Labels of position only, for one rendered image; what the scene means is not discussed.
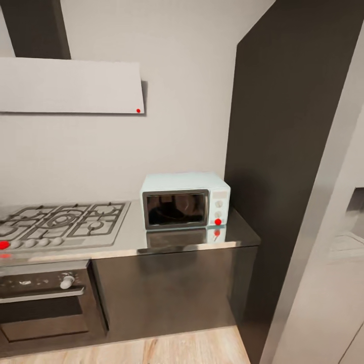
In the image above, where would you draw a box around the microwave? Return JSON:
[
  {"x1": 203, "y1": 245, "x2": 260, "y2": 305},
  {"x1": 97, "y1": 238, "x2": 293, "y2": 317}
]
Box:
[{"x1": 140, "y1": 172, "x2": 231, "y2": 230}]

